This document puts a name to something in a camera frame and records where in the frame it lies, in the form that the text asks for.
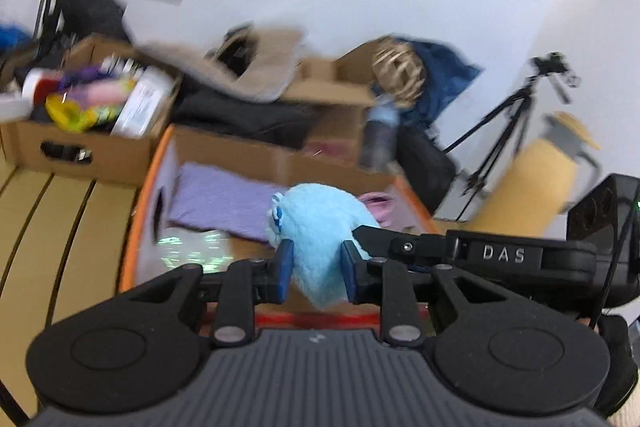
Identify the yellow thermos jug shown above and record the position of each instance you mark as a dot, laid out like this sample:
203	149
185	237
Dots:
525	187

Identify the brown paper bag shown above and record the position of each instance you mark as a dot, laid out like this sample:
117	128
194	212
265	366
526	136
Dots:
260	67

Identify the black cloth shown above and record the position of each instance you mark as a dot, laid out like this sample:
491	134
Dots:
240	117

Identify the wicker ball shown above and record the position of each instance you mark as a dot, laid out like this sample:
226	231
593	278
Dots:
397	72

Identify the purple knit cloth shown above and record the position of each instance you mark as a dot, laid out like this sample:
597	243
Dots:
220	202

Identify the dark blue cloth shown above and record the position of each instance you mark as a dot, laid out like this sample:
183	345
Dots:
445	77

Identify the clear plastic bag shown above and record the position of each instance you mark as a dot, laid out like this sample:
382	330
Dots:
195	249

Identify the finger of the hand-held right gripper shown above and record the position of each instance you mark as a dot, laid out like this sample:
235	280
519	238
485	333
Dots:
400	247

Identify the blue plush toy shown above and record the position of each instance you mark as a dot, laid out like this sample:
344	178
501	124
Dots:
320	227

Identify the person's right hand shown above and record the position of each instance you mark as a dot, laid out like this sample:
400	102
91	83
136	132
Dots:
622	357

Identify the pink satin scrunchie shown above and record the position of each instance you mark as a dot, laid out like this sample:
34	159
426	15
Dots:
377	207

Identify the yellow packet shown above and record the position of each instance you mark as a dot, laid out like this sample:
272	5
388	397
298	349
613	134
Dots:
67	112

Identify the black tripod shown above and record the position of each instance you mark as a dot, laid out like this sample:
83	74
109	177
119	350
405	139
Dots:
500	132

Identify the white carton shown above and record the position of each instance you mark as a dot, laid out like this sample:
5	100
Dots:
142	104

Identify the plastic water bottle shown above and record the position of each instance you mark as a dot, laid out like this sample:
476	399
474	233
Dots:
380	132

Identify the large open cardboard box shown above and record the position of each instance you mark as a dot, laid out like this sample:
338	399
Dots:
335	92

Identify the red cardboard box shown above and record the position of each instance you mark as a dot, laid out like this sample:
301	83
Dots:
150	187

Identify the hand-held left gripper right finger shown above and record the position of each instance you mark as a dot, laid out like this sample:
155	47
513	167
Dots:
349	277

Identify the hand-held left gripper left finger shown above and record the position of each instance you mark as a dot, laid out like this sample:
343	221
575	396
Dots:
283	269

